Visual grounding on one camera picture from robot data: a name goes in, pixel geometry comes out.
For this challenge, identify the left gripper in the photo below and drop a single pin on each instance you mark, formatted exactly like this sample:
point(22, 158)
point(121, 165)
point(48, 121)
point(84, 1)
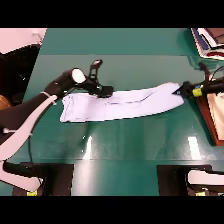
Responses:
point(100, 89)

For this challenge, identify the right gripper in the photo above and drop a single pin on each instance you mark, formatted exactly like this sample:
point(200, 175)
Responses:
point(186, 89)

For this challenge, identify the white shirt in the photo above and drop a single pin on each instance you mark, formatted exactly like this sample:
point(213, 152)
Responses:
point(133, 105)

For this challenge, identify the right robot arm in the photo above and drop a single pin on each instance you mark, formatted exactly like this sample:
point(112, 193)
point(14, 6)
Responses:
point(213, 87)

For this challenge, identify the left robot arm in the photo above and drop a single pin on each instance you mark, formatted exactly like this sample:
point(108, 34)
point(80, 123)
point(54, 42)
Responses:
point(23, 116)

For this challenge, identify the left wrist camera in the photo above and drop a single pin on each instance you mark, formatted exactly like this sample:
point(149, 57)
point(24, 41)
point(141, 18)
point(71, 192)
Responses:
point(95, 68)

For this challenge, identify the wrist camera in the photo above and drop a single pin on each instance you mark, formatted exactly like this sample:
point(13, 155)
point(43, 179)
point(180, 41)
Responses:
point(95, 68)
point(204, 70)

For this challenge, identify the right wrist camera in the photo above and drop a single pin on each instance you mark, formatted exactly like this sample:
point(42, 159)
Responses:
point(204, 70)

